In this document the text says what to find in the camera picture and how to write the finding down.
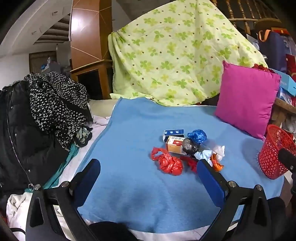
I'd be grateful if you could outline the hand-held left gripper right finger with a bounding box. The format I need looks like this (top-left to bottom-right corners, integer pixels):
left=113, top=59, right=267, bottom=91
left=196, top=159, right=272, bottom=241

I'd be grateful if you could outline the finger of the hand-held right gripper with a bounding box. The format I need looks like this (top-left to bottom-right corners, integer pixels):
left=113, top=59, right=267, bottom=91
left=278, top=148, right=296, bottom=171

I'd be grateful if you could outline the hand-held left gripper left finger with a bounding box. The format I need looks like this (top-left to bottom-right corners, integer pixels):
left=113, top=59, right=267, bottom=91
left=25, top=159, right=102, bottom=241

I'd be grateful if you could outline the red plastic basket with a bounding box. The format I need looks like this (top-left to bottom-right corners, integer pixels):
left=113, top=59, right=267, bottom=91
left=258, top=124, right=296, bottom=179

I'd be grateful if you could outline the dark plastic bag ball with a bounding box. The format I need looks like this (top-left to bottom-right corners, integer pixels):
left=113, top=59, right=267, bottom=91
left=182, top=138, right=200, bottom=155

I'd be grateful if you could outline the orange and white box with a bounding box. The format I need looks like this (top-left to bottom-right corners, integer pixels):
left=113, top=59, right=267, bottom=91
left=166, top=136, right=189, bottom=154

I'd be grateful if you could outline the orange wrapper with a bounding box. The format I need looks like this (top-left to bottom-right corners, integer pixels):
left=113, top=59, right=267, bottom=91
left=211, top=154, right=225, bottom=172

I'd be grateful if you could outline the small red wrapper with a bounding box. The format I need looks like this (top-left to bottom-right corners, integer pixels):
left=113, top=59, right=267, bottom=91
left=180, top=156, right=198, bottom=173

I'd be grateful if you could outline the teal cloth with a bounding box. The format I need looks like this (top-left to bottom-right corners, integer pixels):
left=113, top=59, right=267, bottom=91
left=43, top=142, right=80, bottom=189

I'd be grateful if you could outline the white crumpled paper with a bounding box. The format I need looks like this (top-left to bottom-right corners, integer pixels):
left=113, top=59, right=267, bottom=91
left=194, top=150, right=213, bottom=166

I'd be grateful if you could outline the clear plastic bag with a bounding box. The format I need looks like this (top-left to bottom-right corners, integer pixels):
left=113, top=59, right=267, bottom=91
left=206, top=145, right=225, bottom=161

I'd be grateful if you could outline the patterned scarf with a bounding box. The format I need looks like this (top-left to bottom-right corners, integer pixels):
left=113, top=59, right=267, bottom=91
left=74, top=126, right=93, bottom=148

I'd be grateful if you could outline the red plastic bag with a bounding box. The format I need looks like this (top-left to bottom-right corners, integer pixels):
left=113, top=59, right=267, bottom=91
left=151, top=147, right=184, bottom=176

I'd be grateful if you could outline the blue plastic bag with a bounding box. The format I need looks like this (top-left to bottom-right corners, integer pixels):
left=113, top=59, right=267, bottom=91
left=187, top=129, right=208, bottom=145

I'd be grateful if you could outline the blue blanket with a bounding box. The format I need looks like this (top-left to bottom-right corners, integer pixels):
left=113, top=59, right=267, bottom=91
left=77, top=97, right=285, bottom=233

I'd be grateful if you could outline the wooden side table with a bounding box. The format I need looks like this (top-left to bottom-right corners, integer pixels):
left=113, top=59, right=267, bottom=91
left=270, top=97, right=296, bottom=127

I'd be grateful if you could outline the blue cardboard box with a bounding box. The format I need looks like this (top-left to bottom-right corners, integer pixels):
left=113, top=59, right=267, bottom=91
left=163, top=129, right=185, bottom=143

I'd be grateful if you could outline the pink pillow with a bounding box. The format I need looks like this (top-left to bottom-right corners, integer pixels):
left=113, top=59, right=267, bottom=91
left=214, top=61, right=282, bottom=141

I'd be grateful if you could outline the large light blue box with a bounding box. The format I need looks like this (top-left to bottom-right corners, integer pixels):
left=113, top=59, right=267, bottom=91
left=269, top=68, right=296, bottom=97

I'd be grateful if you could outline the black white-dotted garment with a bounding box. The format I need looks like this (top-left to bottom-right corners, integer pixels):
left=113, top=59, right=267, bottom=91
left=24, top=71, right=93, bottom=149

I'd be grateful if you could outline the black zip jacket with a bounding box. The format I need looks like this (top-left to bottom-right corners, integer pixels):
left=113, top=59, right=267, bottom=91
left=0, top=80, right=72, bottom=195

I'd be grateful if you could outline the red gift bag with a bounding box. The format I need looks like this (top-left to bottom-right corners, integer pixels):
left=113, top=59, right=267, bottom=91
left=286, top=54, right=296, bottom=80

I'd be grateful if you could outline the wooden door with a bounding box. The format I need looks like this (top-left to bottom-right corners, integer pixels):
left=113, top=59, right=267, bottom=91
left=29, top=51, right=57, bottom=75

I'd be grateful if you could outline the green clover print quilt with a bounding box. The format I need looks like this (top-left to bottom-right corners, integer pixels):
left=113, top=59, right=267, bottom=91
left=108, top=0, right=269, bottom=107

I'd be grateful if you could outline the wooden cabinet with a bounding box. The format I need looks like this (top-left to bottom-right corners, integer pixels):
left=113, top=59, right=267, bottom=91
left=69, top=0, right=114, bottom=100

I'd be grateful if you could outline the wooden railing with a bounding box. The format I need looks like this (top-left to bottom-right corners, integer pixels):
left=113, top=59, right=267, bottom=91
left=211, top=0, right=281, bottom=33

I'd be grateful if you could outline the navy bag with orange handles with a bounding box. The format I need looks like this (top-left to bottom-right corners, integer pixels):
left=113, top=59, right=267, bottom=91
left=258, top=30, right=288, bottom=70

